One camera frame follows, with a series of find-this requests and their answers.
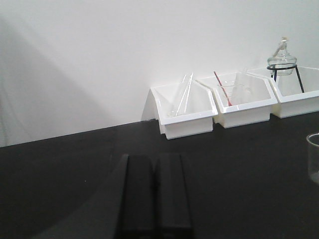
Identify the glass stirring rod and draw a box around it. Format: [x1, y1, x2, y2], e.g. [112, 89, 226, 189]
[184, 72, 193, 114]
[168, 75, 188, 117]

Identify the white bin with glass rods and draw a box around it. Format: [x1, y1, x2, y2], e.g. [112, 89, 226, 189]
[151, 81, 218, 139]

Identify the clear glass beaker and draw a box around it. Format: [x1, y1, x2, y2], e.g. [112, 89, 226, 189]
[306, 132, 319, 185]

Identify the glass alcohol lamp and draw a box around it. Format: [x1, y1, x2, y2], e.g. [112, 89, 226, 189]
[267, 37, 297, 76]

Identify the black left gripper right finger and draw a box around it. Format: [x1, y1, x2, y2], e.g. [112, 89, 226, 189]
[155, 153, 192, 239]

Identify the clear glass funnel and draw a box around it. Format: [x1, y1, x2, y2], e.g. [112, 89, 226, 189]
[231, 68, 252, 105]

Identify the black metal tripod stand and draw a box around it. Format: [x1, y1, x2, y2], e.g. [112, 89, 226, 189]
[267, 63, 305, 93]

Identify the white bin with funnel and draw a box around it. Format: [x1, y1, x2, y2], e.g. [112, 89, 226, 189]
[197, 72, 278, 128]

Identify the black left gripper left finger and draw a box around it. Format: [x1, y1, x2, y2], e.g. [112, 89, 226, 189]
[121, 155, 155, 239]

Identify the small clear plastic cup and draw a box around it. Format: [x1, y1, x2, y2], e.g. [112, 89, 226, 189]
[217, 80, 235, 107]

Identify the white bin with tripod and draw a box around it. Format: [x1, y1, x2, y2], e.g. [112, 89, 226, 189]
[247, 66, 319, 119]

